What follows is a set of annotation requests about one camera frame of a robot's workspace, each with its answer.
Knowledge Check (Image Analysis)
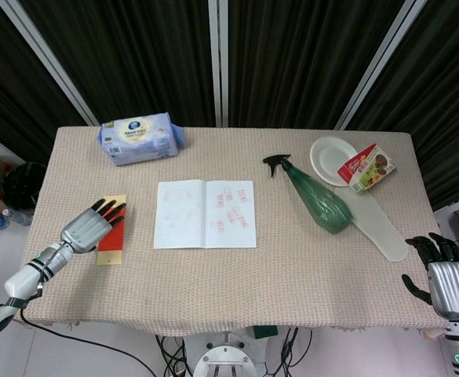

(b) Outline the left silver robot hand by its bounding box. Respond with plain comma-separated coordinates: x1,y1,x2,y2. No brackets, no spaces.
59,199,127,254

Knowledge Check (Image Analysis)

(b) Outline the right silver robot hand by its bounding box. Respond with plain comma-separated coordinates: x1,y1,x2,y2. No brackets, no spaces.
401,232,459,321

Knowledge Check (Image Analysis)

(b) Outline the red and gold card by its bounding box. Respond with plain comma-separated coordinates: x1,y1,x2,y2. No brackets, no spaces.
95,194,129,266

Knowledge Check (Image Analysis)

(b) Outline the white lined notebook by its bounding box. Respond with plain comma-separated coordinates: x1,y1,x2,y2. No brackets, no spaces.
153,179,258,251

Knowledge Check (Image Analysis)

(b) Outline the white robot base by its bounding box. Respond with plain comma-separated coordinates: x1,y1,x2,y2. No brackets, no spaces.
181,329,270,377

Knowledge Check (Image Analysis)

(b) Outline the white shoe insole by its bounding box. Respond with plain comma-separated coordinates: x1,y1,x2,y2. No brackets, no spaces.
333,184,410,264

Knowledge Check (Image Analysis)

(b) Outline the blue tissue pack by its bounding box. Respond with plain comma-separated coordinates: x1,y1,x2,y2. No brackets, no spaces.
97,112,187,167

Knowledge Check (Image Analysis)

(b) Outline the red snack box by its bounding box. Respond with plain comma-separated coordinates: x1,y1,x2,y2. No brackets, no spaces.
337,143,398,196

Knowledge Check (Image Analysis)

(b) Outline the beige woven tablecloth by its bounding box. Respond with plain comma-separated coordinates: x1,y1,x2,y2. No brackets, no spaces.
14,126,451,339

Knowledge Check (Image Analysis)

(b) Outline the green spray bottle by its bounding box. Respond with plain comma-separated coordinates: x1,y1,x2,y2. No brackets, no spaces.
262,153,354,236

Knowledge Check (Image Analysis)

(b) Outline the black pleated curtain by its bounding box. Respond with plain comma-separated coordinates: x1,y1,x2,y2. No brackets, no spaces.
346,0,459,212
227,0,406,130
19,0,217,127
0,0,89,166

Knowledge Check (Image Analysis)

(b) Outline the white paper plate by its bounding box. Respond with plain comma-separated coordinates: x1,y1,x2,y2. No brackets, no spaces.
309,136,359,187

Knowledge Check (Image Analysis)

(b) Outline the small green block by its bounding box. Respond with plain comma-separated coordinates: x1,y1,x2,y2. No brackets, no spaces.
252,324,279,341

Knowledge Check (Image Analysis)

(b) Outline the white equipment frame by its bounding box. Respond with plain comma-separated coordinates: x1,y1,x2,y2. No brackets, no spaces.
434,192,459,247

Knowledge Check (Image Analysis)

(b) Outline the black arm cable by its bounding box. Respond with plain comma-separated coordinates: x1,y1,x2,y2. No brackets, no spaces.
19,308,156,377

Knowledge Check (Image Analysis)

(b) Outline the black floor cable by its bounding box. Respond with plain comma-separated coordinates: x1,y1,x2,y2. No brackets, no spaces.
155,333,195,377
263,328,314,377

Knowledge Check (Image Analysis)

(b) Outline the white partition post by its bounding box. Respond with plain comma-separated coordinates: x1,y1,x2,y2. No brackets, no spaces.
333,0,428,131
0,0,101,127
207,0,231,128

